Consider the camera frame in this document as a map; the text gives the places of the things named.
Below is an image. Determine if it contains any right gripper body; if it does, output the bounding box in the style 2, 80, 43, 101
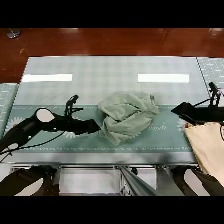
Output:
170, 101, 202, 126

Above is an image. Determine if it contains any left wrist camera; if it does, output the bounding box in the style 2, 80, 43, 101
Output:
64, 94, 85, 118

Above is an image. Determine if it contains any pale green shirt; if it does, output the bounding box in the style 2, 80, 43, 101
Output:
97, 90, 161, 147

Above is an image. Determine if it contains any beige garment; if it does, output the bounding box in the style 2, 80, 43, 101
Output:
183, 121, 224, 188

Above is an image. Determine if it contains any silver frame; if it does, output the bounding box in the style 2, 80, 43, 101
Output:
0, 161, 224, 197

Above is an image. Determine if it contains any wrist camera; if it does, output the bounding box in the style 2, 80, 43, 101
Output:
199, 81, 223, 108
64, 94, 85, 118

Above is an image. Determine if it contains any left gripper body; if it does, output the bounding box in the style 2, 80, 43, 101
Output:
64, 116, 102, 136

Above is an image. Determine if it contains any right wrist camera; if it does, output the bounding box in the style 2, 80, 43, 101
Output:
199, 81, 223, 108

